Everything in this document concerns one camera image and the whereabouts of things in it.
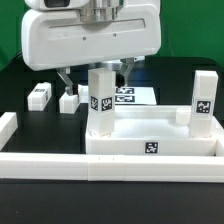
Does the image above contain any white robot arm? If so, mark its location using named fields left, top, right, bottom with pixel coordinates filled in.
left=21, top=0, right=161, bottom=95

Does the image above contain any fiducial marker sheet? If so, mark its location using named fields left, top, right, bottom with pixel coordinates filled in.
left=115, top=87, right=157, bottom=105

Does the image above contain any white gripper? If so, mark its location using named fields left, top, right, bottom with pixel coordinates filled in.
left=21, top=0, right=161, bottom=96

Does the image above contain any white U-shaped fence wall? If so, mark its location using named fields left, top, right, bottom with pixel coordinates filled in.
left=0, top=112, right=224, bottom=182

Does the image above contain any white desk top tray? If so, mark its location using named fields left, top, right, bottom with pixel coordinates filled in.
left=86, top=105, right=224, bottom=156

